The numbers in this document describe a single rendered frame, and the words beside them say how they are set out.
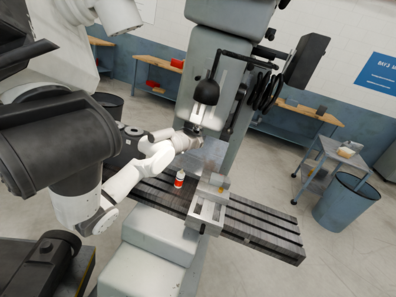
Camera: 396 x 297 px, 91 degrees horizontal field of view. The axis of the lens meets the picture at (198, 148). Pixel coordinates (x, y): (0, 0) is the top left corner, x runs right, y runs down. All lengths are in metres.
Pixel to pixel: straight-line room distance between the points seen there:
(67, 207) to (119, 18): 0.34
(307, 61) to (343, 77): 4.35
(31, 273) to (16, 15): 1.02
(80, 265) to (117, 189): 0.83
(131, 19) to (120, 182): 0.41
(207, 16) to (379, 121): 5.41
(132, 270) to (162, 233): 0.18
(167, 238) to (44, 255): 0.56
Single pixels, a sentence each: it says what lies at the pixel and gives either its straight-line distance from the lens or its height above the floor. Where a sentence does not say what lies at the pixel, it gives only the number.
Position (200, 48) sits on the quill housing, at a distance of 0.69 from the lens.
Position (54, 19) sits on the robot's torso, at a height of 1.56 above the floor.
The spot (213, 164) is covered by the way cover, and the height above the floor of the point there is 0.95.
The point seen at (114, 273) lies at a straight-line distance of 0.98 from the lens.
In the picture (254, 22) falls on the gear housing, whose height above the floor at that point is 1.67.
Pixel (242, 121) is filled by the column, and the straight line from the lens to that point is 1.19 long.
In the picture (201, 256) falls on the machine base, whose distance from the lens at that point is 1.70.
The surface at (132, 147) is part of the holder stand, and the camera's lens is 0.99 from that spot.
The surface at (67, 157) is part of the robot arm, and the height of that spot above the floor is 1.41.
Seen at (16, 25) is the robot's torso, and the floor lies 1.56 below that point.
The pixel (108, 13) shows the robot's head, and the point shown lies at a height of 1.59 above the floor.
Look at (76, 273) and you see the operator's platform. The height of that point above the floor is 0.40.
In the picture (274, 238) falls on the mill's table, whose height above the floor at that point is 0.93.
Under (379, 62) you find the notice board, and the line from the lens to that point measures 5.51.
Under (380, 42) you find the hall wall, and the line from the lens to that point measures 5.47.
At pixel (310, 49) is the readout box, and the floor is 1.67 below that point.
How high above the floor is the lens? 1.60
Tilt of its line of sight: 29 degrees down
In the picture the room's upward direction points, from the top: 17 degrees clockwise
